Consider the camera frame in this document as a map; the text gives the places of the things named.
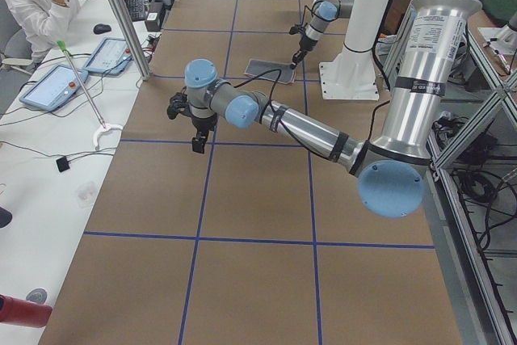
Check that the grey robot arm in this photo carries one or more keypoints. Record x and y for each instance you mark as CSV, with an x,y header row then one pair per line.
x,y
389,166
323,13

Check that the pink grey-backed towel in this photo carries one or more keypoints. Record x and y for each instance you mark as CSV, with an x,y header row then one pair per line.
x,y
283,73

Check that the small black box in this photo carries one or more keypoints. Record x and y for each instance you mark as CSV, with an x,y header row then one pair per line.
x,y
62,164

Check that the blue teach pendant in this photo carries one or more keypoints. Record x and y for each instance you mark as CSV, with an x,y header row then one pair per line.
x,y
110,58
53,90

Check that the black keyboard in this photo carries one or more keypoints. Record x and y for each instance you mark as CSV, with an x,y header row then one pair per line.
x,y
137,9

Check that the aluminium side frame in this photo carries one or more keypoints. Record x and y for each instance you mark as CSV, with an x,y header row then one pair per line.
x,y
472,205

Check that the aluminium frame post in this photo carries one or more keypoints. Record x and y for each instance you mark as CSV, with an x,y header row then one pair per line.
x,y
123,18

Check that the near blue teach pendant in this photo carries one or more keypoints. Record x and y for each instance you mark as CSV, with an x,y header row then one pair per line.
x,y
53,90

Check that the red bottle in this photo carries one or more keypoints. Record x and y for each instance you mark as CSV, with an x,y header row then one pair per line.
x,y
19,312

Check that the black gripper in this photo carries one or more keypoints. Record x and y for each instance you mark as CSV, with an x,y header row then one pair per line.
x,y
203,124
303,44

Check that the far blue teach pendant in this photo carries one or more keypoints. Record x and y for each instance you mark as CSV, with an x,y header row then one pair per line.
x,y
110,58

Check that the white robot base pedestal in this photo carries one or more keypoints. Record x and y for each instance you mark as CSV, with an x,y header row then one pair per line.
x,y
351,75

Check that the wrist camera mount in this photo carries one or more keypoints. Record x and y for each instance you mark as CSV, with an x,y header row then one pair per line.
x,y
297,29
178,105

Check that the long reacher grabber stick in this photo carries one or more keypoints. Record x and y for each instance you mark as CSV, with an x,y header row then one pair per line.
x,y
104,127

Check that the black computer mouse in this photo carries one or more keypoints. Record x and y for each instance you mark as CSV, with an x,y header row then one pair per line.
x,y
101,28

